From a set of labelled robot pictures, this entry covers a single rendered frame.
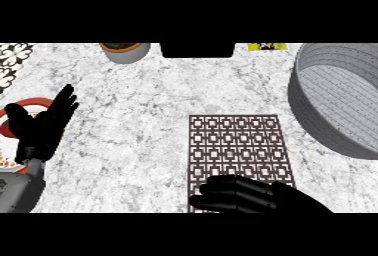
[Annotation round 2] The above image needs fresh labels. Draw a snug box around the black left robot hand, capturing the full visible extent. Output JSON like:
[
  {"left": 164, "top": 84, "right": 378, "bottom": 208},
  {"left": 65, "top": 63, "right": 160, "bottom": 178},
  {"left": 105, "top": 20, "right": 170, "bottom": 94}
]
[{"left": 3, "top": 83, "right": 81, "bottom": 165}]

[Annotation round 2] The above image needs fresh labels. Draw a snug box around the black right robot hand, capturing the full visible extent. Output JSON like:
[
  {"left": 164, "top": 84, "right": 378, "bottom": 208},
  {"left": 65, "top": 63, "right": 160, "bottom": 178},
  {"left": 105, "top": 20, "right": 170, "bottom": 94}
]
[{"left": 188, "top": 174, "right": 335, "bottom": 214}]

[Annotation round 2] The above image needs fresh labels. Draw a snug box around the brown patterned placemat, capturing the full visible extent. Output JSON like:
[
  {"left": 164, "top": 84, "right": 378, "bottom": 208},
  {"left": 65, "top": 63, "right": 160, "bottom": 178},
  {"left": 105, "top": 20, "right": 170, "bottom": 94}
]
[{"left": 188, "top": 114, "right": 297, "bottom": 214}]

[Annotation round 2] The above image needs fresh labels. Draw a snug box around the grey round basket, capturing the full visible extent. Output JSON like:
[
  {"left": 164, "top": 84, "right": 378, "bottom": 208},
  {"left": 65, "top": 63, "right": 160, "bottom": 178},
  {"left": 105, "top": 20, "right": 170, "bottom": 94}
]
[{"left": 287, "top": 42, "right": 378, "bottom": 160}]

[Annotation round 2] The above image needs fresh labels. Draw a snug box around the red rimmed plate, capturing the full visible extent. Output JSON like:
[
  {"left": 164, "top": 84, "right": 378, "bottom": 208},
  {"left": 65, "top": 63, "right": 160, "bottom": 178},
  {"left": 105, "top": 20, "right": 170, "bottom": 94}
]
[{"left": 0, "top": 96, "right": 53, "bottom": 175}]

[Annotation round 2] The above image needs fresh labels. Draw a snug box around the black white patterned cloth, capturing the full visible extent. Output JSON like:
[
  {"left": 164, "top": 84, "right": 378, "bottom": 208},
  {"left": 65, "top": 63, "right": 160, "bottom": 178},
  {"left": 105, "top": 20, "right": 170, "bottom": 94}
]
[{"left": 0, "top": 43, "right": 36, "bottom": 95}]

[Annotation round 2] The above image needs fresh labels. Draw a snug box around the grey plant pot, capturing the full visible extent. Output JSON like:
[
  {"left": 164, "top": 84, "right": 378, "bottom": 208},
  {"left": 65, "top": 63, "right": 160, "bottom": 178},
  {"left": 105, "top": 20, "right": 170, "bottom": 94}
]
[{"left": 99, "top": 42, "right": 152, "bottom": 65}]

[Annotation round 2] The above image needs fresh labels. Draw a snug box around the black rectangular appliance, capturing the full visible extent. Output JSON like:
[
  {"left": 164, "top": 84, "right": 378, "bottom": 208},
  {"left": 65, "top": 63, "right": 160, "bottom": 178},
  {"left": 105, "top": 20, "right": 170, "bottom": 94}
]
[{"left": 158, "top": 42, "right": 237, "bottom": 59}]

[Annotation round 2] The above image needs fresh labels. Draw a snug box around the yellow green box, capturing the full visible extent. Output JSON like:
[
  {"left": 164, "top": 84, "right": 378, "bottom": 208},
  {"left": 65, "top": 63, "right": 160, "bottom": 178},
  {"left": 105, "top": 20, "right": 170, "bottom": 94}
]
[{"left": 247, "top": 42, "right": 290, "bottom": 52}]

